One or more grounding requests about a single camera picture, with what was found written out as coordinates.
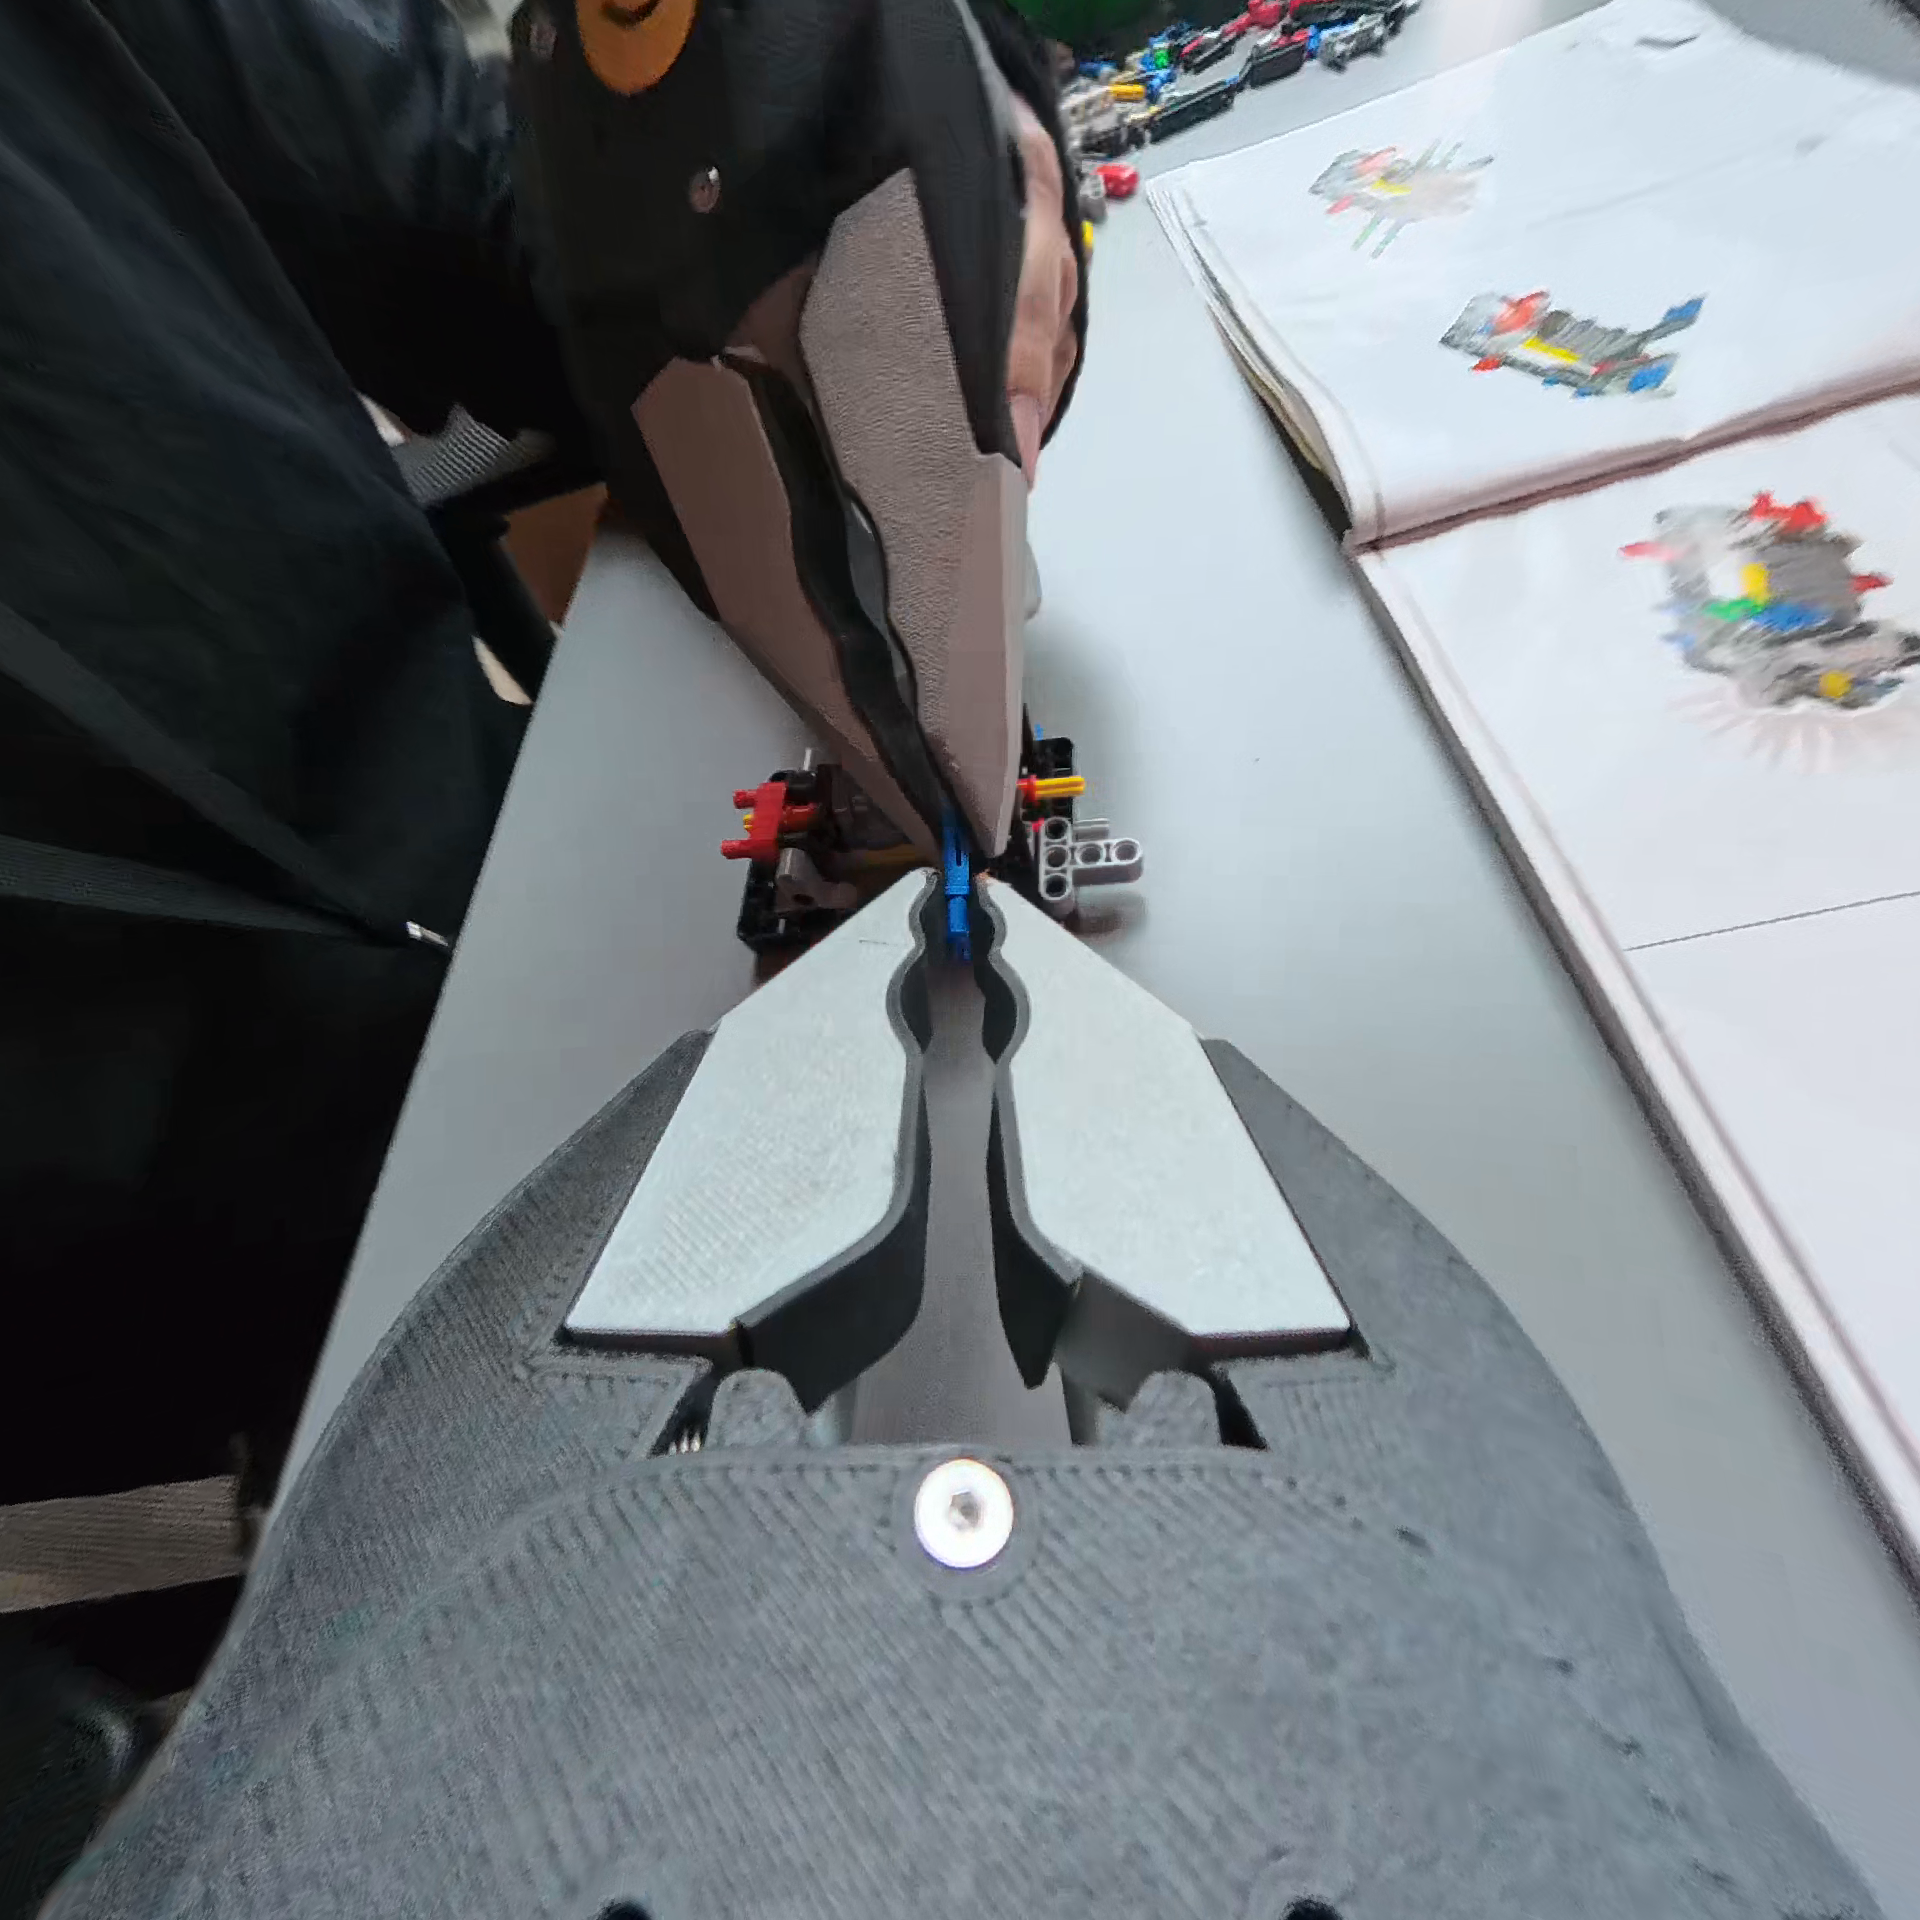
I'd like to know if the person's left hand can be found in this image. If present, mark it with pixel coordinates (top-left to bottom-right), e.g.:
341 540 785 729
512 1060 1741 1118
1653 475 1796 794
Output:
1002 104 1089 484

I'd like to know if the lego instruction booklet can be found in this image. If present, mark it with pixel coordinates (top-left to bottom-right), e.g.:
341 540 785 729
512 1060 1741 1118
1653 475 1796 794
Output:
1148 0 1920 1518

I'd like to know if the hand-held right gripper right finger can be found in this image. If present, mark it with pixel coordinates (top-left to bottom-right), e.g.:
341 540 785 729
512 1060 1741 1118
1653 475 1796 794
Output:
968 874 1360 1412

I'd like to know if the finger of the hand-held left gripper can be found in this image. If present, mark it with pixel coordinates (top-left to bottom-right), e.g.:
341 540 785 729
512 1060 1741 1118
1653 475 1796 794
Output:
632 355 963 849
800 168 1037 858

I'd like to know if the pile of loose lego parts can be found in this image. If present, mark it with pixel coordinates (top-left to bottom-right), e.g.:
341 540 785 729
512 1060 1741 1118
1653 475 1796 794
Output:
1053 0 1425 226

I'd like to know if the black lego frame assembly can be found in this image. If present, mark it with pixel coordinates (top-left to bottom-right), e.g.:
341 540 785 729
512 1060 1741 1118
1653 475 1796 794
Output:
720 717 1150 952

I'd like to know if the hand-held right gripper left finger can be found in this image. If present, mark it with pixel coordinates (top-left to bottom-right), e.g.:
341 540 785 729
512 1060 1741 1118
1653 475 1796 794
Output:
563 870 939 1416

